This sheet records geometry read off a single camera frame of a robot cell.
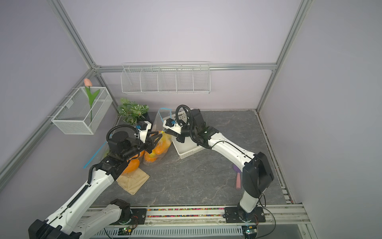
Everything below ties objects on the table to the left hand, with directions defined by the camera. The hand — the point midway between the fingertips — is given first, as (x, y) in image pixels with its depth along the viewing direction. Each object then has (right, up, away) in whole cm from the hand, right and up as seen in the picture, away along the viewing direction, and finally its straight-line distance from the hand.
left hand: (159, 134), depth 72 cm
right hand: (+3, +3, +3) cm, 5 cm away
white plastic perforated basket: (+13, -10, +24) cm, 29 cm away
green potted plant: (-22, +13, +14) cm, 29 cm away
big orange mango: (-2, -8, +12) cm, 15 cm away
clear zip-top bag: (0, +10, +5) cm, 11 cm away
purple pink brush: (+42, -25, +12) cm, 51 cm away
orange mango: (-9, -14, +14) cm, 22 cm away
